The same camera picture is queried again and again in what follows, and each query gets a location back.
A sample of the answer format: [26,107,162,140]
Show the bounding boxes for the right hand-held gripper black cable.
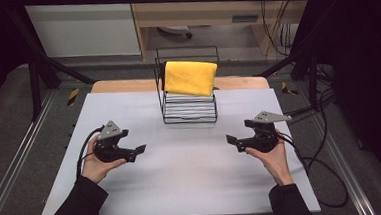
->
[276,127,350,212]

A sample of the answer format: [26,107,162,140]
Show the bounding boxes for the person's right hand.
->
[243,127,295,189]

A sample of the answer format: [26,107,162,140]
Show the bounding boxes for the white cabinet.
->
[24,0,142,62]

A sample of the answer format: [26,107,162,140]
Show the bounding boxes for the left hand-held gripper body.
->
[91,118,138,165]

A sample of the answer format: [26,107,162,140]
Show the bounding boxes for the black diagonal frame strut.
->
[257,46,315,79]
[5,2,96,90]

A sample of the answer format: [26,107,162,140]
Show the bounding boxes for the office chair base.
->
[158,24,194,41]

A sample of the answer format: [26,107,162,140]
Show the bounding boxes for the white table cover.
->
[32,79,322,215]

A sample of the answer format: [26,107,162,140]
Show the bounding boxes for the black wire rack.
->
[152,44,224,127]

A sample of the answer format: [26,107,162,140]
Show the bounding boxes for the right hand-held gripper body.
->
[234,108,294,155]

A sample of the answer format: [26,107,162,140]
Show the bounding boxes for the black floor cables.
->
[282,88,338,123]

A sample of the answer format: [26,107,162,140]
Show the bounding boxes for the wooden table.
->
[90,70,271,101]

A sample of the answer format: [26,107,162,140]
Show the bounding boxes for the aluminium floor rail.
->
[0,90,66,215]
[307,110,377,215]

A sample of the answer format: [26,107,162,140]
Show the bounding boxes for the person's left hand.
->
[78,134,129,186]

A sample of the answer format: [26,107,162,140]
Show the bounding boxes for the yellow and black tape piece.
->
[280,80,300,97]
[65,87,81,107]

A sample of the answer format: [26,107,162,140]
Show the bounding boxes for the light wooden desk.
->
[128,0,319,64]

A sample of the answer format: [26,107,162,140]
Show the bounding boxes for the left hand-held gripper black cable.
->
[74,126,108,180]

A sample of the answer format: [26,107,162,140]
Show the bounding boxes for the bundle of hanging cables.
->
[260,0,295,59]

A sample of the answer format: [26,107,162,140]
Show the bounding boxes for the yellow towel with black edge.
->
[162,58,220,100]

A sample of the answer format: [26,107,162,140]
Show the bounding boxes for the hand-held gripper black cable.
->
[74,126,108,180]
[276,127,350,212]

